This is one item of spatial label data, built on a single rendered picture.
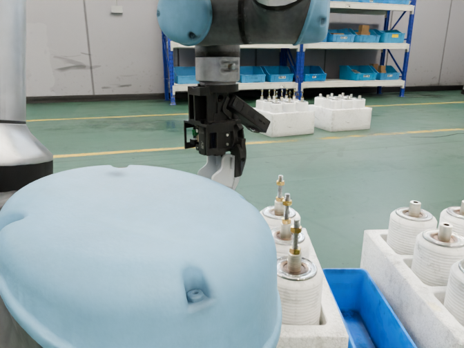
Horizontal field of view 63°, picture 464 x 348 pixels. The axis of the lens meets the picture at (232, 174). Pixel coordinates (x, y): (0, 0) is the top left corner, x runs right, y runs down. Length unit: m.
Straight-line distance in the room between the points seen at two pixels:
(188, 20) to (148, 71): 5.22
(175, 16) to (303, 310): 0.47
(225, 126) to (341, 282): 0.49
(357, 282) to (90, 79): 5.12
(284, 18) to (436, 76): 7.59
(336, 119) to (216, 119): 2.63
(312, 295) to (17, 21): 0.54
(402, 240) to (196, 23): 0.64
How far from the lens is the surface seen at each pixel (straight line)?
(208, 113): 0.64
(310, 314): 0.66
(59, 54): 5.74
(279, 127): 2.95
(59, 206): 0.17
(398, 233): 0.92
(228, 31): 0.53
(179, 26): 0.52
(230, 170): 0.68
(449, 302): 0.77
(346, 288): 0.97
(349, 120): 3.33
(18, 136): 0.24
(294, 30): 0.51
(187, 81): 5.10
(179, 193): 0.18
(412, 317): 0.83
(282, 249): 0.73
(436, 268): 0.83
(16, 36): 0.25
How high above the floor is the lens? 0.59
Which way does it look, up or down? 17 degrees down
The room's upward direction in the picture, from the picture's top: straight up
